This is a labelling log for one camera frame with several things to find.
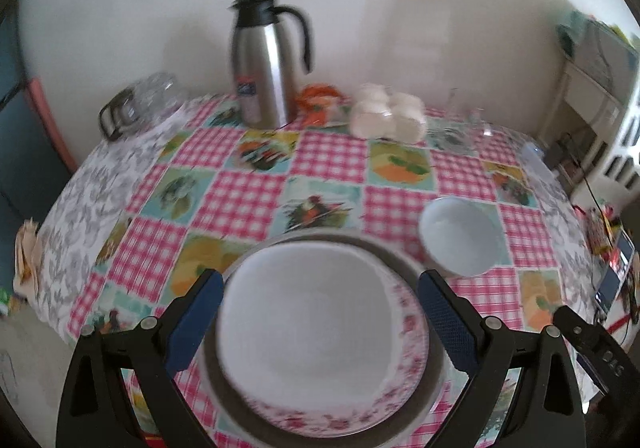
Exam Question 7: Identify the white carved chair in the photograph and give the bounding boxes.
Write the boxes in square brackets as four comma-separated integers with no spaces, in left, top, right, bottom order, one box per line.
[572,115,640,191]

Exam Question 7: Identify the colourful candy packets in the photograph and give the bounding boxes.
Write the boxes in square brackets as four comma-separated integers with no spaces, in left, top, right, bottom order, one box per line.
[582,205,623,256]

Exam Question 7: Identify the grey floral tablecloth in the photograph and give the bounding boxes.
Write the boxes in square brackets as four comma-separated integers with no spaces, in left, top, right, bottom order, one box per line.
[37,100,193,344]

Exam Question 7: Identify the clear glass mug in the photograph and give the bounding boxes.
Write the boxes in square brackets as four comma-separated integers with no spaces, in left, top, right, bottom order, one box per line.
[440,88,495,151]

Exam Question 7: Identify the black charger plug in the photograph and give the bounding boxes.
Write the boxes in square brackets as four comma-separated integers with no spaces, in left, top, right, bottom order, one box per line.
[546,137,577,166]

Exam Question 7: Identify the stainless steel thermos jug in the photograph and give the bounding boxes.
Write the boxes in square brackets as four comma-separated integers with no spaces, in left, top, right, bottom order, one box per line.
[229,0,315,130]

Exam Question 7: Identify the plain white plate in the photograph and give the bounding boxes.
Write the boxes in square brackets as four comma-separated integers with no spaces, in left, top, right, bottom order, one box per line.
[216,242,407,401]

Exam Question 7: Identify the clear glass pitcher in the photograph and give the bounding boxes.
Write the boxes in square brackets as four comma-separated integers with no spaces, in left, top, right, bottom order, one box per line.
[99,72,190,143]

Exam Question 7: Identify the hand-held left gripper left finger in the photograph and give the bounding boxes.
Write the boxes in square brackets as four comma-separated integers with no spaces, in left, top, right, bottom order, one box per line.
[56,269,225,448]

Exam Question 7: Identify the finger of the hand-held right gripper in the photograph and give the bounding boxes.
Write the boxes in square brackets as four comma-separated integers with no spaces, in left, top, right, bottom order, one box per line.
[552,305,626,396]

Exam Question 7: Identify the red and white packet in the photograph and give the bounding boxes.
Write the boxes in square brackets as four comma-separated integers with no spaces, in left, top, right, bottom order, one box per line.
[606,310,633,346]

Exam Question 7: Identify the large white floral bowl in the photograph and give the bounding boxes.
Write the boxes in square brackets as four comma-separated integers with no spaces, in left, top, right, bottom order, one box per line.
[419,195,507,278]

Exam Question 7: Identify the stainless steel plate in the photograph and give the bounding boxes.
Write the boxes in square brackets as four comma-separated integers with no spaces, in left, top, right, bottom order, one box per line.
[202,233,448,448]

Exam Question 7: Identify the pink checkered picture tablecloth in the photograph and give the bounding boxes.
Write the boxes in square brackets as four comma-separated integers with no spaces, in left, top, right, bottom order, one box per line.
[65,95,576,448]

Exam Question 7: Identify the black cable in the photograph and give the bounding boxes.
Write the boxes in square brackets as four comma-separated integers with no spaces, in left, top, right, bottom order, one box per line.
[562,132,608,219]

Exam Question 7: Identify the orange snack packet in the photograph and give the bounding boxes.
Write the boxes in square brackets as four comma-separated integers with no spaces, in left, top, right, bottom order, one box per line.
[295,84,352,128]

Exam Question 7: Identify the smartphone in clear case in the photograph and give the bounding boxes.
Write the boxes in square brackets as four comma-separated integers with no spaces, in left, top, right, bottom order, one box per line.
[594,233,637,315]

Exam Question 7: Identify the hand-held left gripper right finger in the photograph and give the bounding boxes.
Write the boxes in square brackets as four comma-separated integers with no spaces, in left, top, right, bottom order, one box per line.
[417,269,587,448]

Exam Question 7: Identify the pink floral rimmed plate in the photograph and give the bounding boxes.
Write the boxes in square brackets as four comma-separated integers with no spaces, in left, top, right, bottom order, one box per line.
[239,278,431,435]

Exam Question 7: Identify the white shelf unit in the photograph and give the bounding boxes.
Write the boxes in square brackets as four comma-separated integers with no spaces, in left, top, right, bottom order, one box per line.
[537,10,640,141]

